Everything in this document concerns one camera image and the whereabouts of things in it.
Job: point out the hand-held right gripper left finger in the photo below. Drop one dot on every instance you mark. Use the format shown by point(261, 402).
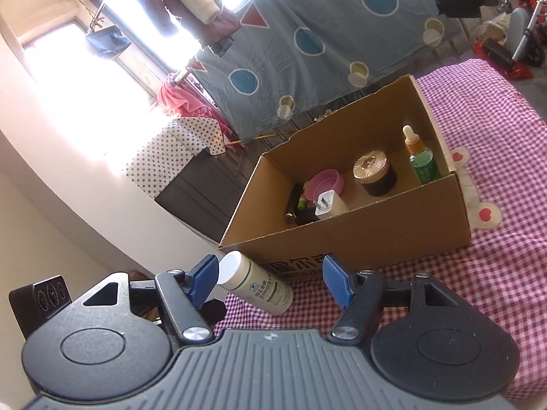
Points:
point(204, 279)

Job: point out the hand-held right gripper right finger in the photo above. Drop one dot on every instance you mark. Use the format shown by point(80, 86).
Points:
point(335, 279)

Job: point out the brown cardboard box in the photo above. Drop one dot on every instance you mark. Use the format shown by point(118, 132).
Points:
point(363, 235)

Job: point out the white plastic bottle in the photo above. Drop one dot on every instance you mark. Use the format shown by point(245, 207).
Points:
point(260, 284)

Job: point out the white plug charger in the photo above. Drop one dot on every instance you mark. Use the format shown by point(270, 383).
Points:
point(331, 205)

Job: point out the yellow-green small bottle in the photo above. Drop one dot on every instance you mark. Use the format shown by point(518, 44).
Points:
point(303, 200)

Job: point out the black tube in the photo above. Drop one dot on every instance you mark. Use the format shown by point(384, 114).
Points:
point(293, 200)

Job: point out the pink ribbed plastic bowl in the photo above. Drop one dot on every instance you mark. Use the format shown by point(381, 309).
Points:
point(329, 181)

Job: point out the dark jar with gold lid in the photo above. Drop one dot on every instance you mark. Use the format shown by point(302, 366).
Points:
point(376, 175)

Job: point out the green dropper bottle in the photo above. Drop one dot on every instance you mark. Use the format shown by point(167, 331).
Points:
point(421, 162)

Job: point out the dark cabinet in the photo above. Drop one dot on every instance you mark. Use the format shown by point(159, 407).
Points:
point(222, 188)

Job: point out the white star-print cloth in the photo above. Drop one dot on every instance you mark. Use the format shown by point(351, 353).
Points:
point(171, 153)

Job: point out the yellow stick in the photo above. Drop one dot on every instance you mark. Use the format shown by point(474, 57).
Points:
point(256, 138)

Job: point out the pink garment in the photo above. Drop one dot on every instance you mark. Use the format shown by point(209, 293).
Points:
point(183, 98)

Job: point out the pink checkered tablecloth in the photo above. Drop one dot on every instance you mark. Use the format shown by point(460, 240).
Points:
point(504, 158)

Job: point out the blue-grey hanging bag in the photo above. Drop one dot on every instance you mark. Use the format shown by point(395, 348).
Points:
point(107, 42)

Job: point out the blue blanket with circles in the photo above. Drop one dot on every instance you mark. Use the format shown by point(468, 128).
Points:
point(342, 21)

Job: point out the dark maroon jacket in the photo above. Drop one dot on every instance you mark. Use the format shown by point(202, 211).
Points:
point(201, 17)

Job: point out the beige bag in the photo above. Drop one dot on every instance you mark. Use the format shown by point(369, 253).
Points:
point(491, 32)

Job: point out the black padded seat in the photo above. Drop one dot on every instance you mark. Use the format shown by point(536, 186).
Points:
point(461, 4)

